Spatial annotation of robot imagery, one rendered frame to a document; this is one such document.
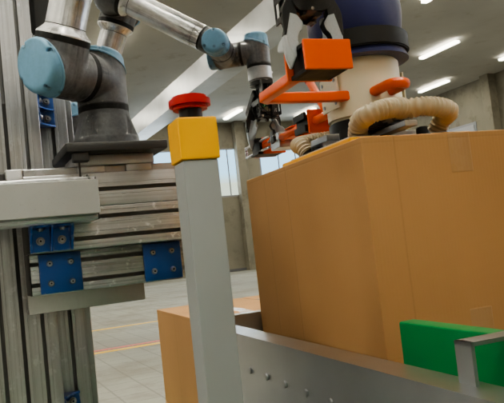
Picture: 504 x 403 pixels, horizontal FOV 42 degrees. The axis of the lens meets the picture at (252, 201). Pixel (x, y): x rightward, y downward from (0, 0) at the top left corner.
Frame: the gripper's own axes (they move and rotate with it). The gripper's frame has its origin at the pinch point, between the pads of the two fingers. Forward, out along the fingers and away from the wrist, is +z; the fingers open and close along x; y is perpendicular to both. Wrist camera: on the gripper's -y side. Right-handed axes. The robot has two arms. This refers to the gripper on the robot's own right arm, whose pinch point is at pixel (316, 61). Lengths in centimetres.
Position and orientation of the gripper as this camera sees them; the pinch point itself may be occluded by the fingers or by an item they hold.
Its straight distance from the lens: 114.6
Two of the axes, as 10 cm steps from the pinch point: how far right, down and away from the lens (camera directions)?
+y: -3.4, 1.0, 9.3
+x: -9.3, 0.8, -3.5
